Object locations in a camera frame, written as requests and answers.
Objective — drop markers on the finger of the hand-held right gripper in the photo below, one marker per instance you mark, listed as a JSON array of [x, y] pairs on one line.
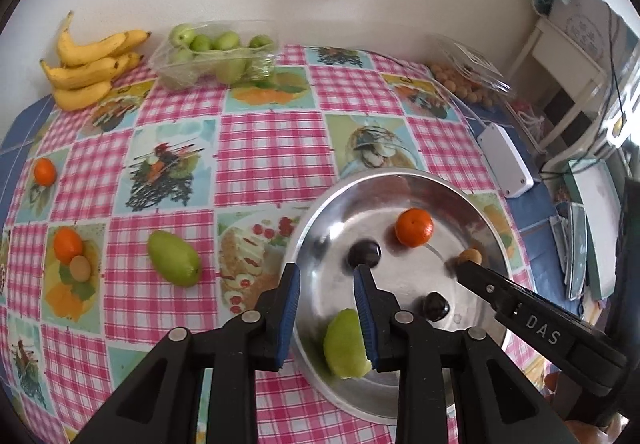
[[492, 289]]

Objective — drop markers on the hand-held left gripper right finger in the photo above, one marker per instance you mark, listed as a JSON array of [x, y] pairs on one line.
[[365, 319]]

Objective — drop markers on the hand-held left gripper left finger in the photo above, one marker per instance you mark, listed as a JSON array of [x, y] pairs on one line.
[[287, 314]]

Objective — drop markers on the oval green jujube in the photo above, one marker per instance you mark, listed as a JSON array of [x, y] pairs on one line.
[[342, 344], [174, 258]]

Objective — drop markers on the brown longan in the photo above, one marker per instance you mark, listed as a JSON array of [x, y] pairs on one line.
[[471, 256], [80, 269]]

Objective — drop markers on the dark purple plum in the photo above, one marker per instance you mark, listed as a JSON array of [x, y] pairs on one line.
[[364, 253], [435, 307]]

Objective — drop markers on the round metal plate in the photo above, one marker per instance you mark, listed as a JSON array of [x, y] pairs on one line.
[[410, 274]]

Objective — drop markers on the orange mandarin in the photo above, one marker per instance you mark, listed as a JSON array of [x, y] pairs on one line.
[[44, 171], [66, 243], [414, 227]]

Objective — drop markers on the pale green flat box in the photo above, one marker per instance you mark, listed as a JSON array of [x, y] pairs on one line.
[[595, 214]]

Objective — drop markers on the white rectangular box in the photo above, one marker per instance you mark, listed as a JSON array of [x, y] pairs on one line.
[[505, 159]]

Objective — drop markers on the pink checked printed tablecloth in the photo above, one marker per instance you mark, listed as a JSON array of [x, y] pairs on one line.
[[270, 144]]

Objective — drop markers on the pile of longans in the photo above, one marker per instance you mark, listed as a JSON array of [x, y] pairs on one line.
[[465, 86]]

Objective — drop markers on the clear plastic lidded box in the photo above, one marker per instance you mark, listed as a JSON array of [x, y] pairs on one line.
[[470, 59]]

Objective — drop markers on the white side table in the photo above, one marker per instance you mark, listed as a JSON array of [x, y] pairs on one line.
[[565, 59]]

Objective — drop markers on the clear plastic tray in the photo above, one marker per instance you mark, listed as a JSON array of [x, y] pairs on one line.
[[215, 69]]

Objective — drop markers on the pile of small jujubes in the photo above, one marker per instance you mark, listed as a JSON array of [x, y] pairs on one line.
[[220, 49]]

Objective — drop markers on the white printed board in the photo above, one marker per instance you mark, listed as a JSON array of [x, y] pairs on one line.
[[587, 19]]

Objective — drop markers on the yellow banana bunch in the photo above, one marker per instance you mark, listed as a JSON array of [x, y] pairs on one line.
[[82, 74]]

